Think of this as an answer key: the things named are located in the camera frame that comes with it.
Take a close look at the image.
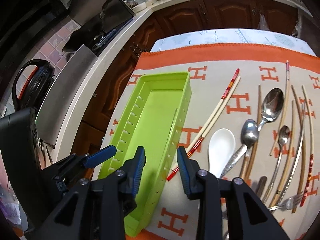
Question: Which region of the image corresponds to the white ceramic soup spoon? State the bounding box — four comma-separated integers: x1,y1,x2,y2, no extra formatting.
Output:
208,128,235,178

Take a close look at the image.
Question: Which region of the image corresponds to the green plastic utensil tray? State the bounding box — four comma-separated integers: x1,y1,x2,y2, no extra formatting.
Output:
98,72,191,237

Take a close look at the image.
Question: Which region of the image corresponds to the brown bamboo chopstick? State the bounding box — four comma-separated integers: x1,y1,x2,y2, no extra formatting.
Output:
291,85,305,213

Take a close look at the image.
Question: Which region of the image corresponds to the large steel tablespoon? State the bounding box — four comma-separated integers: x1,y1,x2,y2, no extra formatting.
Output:
246,87,285,158

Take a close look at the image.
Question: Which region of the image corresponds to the dark wooden chopstick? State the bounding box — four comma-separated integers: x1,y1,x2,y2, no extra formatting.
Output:
240,85,261,181

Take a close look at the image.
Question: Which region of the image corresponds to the steel soup spoon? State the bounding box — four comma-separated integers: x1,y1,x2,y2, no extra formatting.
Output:
255,176,267,198

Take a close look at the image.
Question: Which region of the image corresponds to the steel spoon textured handle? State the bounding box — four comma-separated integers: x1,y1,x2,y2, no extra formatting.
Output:
220,119,257,178

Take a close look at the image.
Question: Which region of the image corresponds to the red-banded bamboo chopstick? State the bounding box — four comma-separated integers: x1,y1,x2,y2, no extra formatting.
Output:
299,84,315,208

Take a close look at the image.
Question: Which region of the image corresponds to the red-patterned chopstick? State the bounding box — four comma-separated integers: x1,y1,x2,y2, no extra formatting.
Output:
166,68,241,182

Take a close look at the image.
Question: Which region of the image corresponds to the steel fork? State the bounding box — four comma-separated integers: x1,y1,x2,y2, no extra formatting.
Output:
268,193,303,212

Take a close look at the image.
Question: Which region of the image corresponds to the orange H-pattern cloth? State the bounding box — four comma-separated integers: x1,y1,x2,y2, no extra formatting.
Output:
103,43,319,239

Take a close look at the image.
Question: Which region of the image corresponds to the small steel teaspoon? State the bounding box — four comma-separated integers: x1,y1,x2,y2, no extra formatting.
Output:
262,125,290,204

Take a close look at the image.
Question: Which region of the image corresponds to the pink-tipped bamboo chopstick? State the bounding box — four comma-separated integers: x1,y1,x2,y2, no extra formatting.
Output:
269,60,290,156

